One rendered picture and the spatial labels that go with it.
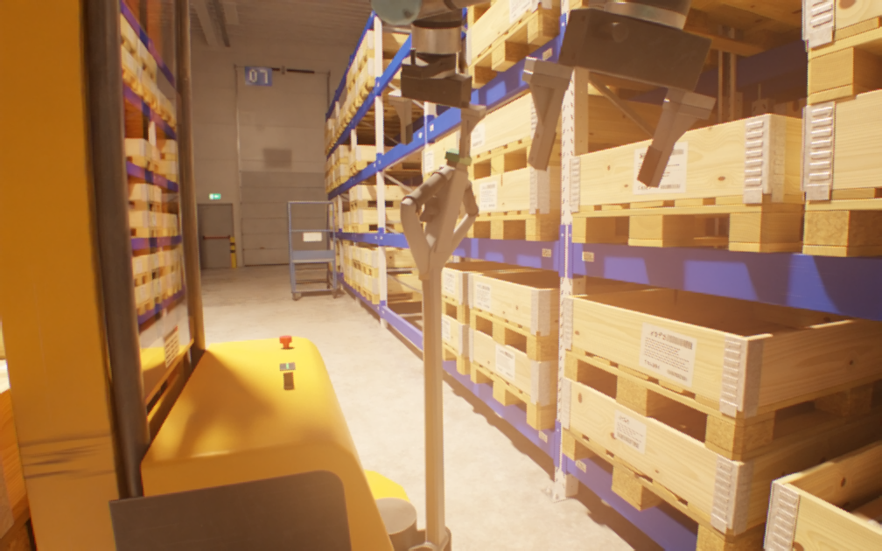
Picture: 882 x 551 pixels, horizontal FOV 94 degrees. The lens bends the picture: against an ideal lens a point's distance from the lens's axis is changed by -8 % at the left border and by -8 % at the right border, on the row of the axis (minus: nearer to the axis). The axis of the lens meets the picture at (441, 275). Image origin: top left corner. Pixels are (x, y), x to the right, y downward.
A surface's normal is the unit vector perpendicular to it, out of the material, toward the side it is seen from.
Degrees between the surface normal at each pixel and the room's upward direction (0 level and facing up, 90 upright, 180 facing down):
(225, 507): 90
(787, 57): 90
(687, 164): 90
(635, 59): 113
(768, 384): 90
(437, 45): 124
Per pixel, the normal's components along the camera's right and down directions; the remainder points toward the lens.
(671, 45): 0.12, 0.49
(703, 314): 0.34, 0.10
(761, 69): -0.94, 0.05
